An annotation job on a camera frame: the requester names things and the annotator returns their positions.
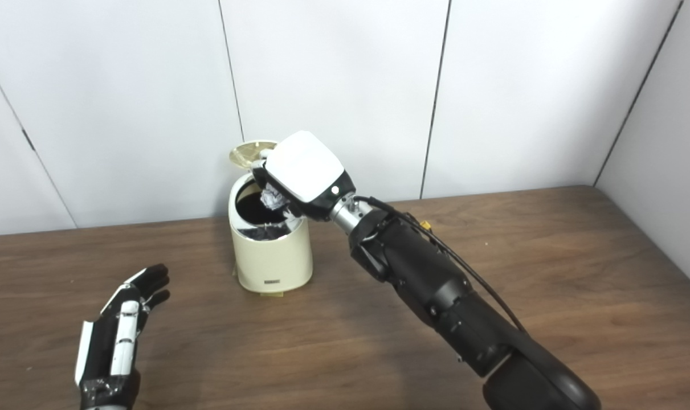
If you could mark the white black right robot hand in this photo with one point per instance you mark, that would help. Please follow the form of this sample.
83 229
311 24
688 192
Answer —
305 165

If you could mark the round cream bin lid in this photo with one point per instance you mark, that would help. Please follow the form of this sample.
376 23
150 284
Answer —
248 154

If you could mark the cream-colored desktop trash bin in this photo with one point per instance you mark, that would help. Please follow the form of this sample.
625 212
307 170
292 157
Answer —
273 256

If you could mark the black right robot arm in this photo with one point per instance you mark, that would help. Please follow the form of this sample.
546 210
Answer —
436 285

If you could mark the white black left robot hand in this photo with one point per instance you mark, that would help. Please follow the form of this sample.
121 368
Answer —
102 353

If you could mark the white paper ball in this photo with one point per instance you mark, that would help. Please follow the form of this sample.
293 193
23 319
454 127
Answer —
273 199

